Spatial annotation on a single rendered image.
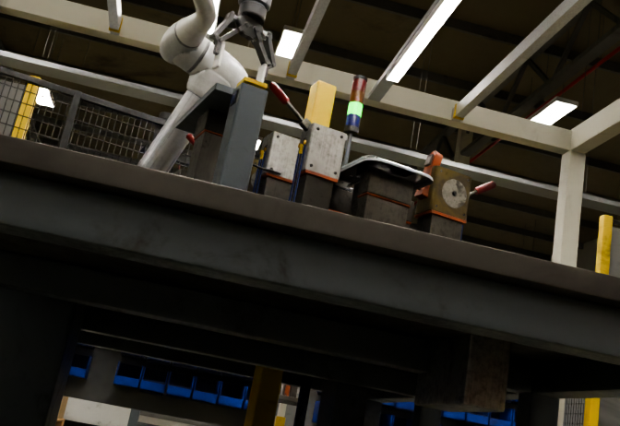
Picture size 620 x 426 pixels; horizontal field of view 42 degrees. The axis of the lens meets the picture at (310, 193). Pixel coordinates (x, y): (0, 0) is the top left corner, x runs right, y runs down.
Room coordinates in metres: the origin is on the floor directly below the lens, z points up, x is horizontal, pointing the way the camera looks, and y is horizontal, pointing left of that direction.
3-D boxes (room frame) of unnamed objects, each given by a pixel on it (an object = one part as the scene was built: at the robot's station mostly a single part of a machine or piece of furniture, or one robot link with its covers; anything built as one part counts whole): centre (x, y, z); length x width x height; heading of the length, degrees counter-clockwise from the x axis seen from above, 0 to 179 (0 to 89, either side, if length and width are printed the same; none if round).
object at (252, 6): (1.93, 0.24, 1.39); 0.08 x 0.07 x 0.09; 126
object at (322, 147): (1.77, 0.01, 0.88); 0.12 x 0.07 x 0.36; 112
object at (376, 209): (1.80, -0.17, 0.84); 0.12 x 0.05 x 0.29; 112
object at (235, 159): (1.80, 0.19, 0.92); 0.08 x 0.08 x 0.44; 22
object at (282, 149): (2.01, 0.10, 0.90); 0.13 x 0.08 x 0.41; 112
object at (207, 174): (2.04, 0.29, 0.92); 0.10 x 0.08 x 0.45; 22
